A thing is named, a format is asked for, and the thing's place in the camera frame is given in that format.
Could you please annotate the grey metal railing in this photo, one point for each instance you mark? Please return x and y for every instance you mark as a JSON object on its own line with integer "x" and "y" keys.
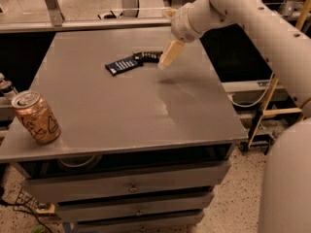
{"x": 73, "y": 15}

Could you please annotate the orange soda can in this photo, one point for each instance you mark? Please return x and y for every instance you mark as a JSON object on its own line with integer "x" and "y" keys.
{"x": 35, "y": 114}

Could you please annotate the black chocolate rxbar wrapper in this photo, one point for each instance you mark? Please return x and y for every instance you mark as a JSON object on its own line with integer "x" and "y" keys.
{"x": 147, "y": 56}

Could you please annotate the yellow wooden frame stand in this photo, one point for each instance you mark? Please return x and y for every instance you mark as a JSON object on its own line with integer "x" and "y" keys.
{"x": 276, "y": 102}

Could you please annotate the blue blueberry rxbar wrapper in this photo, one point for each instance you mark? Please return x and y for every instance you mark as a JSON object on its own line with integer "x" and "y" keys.
{"x": 123, "y": 65}

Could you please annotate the grey drawer cabinet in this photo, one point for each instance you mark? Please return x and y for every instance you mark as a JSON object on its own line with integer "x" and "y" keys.
{"x": 138, "y": 151}

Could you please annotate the bottle at left edge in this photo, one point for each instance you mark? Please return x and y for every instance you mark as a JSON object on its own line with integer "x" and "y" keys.
{"x": 7, "y": 88}

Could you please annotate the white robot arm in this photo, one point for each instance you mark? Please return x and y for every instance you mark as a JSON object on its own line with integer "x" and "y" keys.
{"x": 285, "y": 203}

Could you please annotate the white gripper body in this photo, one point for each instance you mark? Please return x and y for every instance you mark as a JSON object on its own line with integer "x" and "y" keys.
{"x": 179, "y": 26}

